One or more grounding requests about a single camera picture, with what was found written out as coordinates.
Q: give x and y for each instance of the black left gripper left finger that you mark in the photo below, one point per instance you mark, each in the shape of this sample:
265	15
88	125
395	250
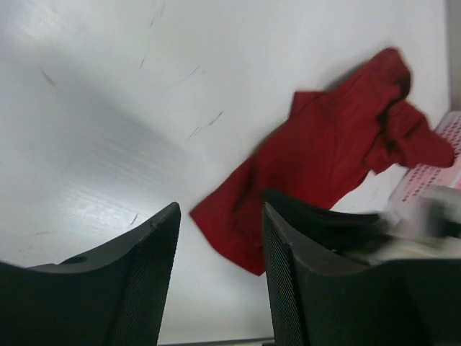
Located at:
113	294

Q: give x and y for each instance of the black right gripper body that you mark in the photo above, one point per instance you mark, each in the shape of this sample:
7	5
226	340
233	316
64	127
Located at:
371	235

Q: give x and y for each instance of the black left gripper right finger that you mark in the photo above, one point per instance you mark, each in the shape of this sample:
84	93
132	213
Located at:
318	297

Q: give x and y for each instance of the dark red t shirt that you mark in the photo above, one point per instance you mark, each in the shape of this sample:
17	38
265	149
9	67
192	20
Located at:
330	142

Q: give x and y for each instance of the white plastic laundry basket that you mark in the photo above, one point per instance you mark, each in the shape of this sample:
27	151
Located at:
418	181

